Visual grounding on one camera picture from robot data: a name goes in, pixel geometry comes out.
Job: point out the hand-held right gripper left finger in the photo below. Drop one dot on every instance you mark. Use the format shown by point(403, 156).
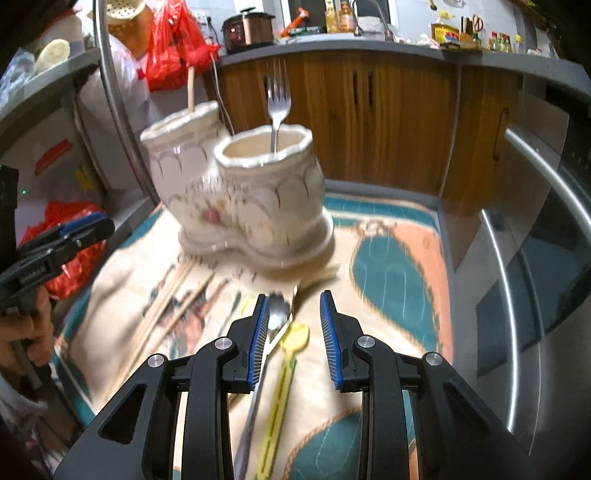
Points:
point(260, 339)

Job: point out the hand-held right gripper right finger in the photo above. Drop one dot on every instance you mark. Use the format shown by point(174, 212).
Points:
point(328, 341)

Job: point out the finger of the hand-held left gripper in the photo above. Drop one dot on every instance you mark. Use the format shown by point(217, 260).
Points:
point(55, 258)
point(81, 224)

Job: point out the metal spoon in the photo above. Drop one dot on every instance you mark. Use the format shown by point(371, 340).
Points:
point(278, 314)

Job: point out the yellow plastic spoon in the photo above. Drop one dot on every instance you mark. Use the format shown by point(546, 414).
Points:
point(296, 339)

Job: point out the bundle of wooden chopsticks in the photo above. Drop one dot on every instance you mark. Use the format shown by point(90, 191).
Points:
point(157, 314)

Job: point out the white floral ceramic utensil holder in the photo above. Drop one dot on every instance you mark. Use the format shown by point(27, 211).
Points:
point(268, 198)

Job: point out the person's left hand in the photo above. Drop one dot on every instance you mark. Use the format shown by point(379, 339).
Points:
point(44, 332)

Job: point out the red mesh bag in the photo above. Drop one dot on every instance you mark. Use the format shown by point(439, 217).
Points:
point(69, 272)

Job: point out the thin silver utensil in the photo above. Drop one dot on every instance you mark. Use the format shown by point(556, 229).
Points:
point(294, 300)

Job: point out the printed horse table mat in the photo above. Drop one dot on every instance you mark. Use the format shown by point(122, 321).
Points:
point(392, 286)

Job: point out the white appliance red label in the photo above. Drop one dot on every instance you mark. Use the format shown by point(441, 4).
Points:
point(51, 129)

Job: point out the grey shelf board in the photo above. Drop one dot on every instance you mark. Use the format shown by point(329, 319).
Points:
point(55, 87)

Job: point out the clear plastic bag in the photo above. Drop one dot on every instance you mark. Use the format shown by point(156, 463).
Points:
point(16, 78)

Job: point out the chrome metal pole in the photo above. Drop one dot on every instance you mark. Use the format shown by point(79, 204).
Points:
point(108, 92)

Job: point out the white plastic bag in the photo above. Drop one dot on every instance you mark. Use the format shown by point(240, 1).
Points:
point(131, 92)

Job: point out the pale round food item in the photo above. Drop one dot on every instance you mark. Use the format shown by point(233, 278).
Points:
point(51, 56)

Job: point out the person's plaid clothing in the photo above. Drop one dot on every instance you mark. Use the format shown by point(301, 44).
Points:
point(23, 415)

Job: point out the wooden chopstick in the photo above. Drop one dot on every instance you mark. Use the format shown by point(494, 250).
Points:
point(190, 92)

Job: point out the white plastic jug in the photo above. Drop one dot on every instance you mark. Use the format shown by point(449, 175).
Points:
point(64, 30)

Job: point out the orange plastic basin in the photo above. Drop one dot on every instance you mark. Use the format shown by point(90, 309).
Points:
point(136, 34)

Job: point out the red plastic bag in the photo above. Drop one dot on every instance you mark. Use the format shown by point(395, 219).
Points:
point(178, 46)

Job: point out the beige plastic colander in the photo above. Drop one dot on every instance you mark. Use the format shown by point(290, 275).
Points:
point(122, 9)

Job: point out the wooden kitchen cabinet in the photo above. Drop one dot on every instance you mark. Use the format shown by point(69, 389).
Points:
point(369, 115)

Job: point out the metal fork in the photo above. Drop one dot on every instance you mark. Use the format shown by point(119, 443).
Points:
point(278, 99)

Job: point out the steel appliance with glass door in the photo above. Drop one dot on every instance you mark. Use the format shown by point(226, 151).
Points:
point(554, 277)

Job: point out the brown electric pressure cooker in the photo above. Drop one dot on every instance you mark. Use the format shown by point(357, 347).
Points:
point(249, 30)

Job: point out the orange snack packet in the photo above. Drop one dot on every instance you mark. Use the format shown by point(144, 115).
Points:
point(298, 21)

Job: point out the green flat box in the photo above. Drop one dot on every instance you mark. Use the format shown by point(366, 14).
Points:
point(307, 31)

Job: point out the clear plastic container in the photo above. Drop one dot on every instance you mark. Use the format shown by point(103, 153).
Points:
point(374, 28)

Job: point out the chrome kitchen faucet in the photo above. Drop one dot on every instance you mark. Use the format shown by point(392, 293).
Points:
point(356, 23)

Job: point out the yellow oil bottle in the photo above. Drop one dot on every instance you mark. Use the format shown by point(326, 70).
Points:
point(331, 18)

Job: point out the amber glass bottle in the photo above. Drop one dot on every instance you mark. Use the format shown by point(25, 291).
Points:
point(346, 18)

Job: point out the yellow tin can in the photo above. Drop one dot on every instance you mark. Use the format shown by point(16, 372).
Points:
point(445, 34)

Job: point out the wooden knife block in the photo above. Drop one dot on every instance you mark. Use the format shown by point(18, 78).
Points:
point(471, 39)

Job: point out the small seasoning bottle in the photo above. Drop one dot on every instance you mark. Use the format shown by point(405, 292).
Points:
point(506, 43)
point(495, 42)
point(520, 45)

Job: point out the white wall socket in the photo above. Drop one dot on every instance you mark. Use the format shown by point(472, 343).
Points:
point(204, 19)

